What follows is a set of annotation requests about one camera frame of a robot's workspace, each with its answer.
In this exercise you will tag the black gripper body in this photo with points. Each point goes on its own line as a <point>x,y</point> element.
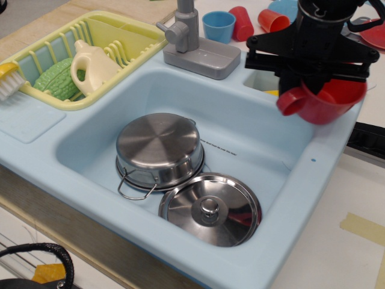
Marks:
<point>318,55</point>

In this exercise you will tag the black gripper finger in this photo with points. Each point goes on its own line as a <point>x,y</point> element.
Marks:
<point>288,80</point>
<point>315,83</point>

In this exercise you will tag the red cup with handle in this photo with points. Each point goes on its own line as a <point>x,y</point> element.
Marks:
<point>332,101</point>

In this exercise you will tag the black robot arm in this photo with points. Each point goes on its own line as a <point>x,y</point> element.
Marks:
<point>332,16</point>

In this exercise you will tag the orange tumbler cup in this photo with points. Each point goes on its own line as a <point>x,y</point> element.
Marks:
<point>271,21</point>

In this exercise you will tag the red tumbler cup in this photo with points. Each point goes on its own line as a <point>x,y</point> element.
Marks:
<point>243,27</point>

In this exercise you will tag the blue plastic cup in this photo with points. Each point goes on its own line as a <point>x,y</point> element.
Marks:
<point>218,26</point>

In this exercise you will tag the light blue toy sink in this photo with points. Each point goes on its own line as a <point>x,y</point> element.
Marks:
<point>286,161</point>

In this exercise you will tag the yellow white toy knife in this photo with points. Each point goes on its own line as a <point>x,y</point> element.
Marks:
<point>272,92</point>

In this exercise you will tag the blue plastic plate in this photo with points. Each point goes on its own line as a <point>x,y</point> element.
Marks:
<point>288,8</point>

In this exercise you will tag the grey toy fork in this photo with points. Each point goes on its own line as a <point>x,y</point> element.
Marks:
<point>346,32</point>

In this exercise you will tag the red plastic plate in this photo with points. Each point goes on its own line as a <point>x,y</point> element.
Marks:
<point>374,36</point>

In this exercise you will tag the grey toy faucet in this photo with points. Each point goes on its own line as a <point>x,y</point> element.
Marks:
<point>187,50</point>

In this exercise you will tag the steel pot upside down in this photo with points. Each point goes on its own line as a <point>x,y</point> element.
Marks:
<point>159,152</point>

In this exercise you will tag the steel pot lid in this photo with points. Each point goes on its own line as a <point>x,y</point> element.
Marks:
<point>216,208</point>

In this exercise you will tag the beige masking tape strip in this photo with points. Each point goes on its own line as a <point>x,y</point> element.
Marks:
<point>363,228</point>

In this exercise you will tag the yellow dish rack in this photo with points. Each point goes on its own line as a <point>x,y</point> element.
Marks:
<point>130,43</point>

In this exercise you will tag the cream detergent bottle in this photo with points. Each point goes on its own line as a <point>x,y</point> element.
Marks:
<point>91,67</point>

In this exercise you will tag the green bumpy toy gourd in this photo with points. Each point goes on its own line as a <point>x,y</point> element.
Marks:
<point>57,81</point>

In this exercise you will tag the yellow white dish brush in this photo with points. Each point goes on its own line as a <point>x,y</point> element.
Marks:
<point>11,81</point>

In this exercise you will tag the yellow tape piece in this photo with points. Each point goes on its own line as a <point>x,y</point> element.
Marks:
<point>48,273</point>

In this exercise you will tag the black bracket at right edge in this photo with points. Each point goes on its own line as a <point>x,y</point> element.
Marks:
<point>368,139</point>

